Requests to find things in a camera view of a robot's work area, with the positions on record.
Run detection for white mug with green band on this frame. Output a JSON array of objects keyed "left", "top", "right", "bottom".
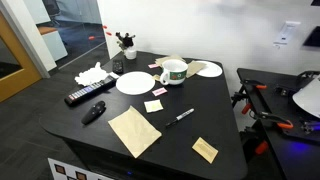
[{"left": 159, "top": 58, "right": 189, "bottom": 86}]

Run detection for black marker with white label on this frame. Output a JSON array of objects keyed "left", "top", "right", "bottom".
[{"left": 165, "top": 107, "right": 196, "bottom": 128}]

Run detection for pale yellow paper note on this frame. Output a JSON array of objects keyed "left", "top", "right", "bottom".
[{"left": 143, "top": 99, "right": 165, "bottom": 114}]

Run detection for white round plate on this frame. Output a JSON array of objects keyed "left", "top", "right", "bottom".
[
  {"left": 115, "top": 70, "right": 157, "bottom": 96},
  {"left": 194, "top": 60, "right": 224, "bottom": 79}
]

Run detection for small white vase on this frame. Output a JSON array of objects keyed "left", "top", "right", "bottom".
[{"left": 123, "top": 46, "right": 138, "bottom": 61}]

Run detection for small black remote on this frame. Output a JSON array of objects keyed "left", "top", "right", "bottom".
[{"left": 112, "top": 59, "right": 125, "bottom": 75}]

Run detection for dark red flowers with buds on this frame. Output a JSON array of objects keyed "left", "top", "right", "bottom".
[{"left": 88, "top": 24, "right": 137, "bottom": 52}]

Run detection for curved black remote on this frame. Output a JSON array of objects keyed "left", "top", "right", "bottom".
[{"left": 80, "top": 100, "right": 107, "bottom": 126}]

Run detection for crumpled white tissue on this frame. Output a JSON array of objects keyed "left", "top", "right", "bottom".
[{"left": 74, "top": 61, "right": 111, "bottom": 87}]

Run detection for long black tv remote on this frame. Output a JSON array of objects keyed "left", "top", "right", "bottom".
[{"left": 63, "top": 75, "right": 118, "bottom": 107}]

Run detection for brown printed packet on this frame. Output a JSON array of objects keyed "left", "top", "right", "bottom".
[{"left": 191, "top": 136, "right": 220, "bottom": 165}]

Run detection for checkered calibration board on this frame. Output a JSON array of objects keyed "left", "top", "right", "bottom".
[{"left": 47, "top": 157, "right": 114, "bottom": 180}]

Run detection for white cabinet with wooden top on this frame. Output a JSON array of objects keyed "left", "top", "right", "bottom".
[{"left": 36, "top": 25, "right": 69, "bottom": 63}]

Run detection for black side table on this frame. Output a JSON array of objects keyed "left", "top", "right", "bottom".
[{"left": 236, "top": 67, "right": 320, "bottom": 180}]

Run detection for wooden door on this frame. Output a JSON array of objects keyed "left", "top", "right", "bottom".
[{"left": 0, "top": 11, "right": 43, "bottom": 104}]

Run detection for white cone lamp shade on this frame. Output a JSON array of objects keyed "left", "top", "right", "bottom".
[{"left": 292, "top": 75, "right": 320, "bottom": 119}]

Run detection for black device with blue light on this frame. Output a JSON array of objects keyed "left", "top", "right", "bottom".
[{"left": 283, "top": 118, "right": 320, "bottom": 144}]

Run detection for orange clamp handle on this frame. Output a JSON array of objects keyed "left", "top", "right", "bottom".
[
  {"left": 254, "top": 140, "right": 270, "bottom": 156},
  {"left": 241, "top": 102, "right": 253, "bottom": 115}
]

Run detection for black clamp with orange handle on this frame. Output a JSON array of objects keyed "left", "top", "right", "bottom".
[
  {"left": 242, "top": 78, "right": 268, "bottom": 90},
  {"left": 254, "top": 110, "right": 295, "bottom": 130}
]

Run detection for white wall device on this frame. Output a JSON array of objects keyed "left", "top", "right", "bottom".
[{"left": 272, "top": 20, "right": 302, "bottom": 48}]

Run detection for black wall panel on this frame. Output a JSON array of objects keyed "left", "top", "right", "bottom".
[{"left": 302, "top": 25, "right": 320, "bottom": 48}]

